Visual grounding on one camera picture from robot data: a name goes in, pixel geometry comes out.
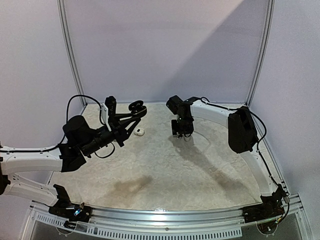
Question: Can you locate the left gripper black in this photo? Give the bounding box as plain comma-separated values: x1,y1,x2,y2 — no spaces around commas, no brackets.
80,112,140,156

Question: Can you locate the white earbud charging case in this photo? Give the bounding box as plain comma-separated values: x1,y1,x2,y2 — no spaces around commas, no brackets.
134,127,145,136

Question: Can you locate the black earbud charging case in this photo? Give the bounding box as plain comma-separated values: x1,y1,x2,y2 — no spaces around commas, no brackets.
128,100,147,118

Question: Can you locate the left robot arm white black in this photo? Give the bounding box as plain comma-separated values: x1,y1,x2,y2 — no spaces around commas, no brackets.
0,113,143,217

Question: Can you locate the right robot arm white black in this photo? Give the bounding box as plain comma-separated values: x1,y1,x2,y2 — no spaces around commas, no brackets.
165,95,286,218

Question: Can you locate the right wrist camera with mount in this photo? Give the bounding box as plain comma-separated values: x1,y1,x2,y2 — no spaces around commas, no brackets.
166,95,186,116

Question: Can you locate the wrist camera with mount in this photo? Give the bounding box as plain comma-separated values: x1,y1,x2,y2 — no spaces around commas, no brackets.
100,95,117,127
166,95,186,116

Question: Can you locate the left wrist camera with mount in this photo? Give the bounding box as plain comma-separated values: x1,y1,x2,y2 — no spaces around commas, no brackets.
100,95,117,127

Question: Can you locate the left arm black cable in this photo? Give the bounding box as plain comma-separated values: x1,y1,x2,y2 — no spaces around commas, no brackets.
0,94,116,159

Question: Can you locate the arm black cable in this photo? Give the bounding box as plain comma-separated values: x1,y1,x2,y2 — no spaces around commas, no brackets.
0,94,116,159
199,97,291,216

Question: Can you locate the aluminium front rail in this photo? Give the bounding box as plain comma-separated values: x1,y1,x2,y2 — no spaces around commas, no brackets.
27,193,304,238

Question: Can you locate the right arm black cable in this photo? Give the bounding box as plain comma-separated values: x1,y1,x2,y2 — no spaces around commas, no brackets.
199,97,291,216

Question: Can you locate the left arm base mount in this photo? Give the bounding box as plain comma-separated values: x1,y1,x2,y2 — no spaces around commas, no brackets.
48,184,93,223

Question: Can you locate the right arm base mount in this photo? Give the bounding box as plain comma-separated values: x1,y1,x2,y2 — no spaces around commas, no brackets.
241,186,290,235

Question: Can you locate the left aluminium frame post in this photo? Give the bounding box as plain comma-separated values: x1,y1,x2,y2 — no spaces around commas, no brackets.
57,0,85,95

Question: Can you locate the aluminium frame post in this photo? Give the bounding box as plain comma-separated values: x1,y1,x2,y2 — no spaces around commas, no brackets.
245,0,275,106
57,0,85,95

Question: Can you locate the right aluminium frame post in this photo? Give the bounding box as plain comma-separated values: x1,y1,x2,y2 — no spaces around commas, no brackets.
245,0,275,106

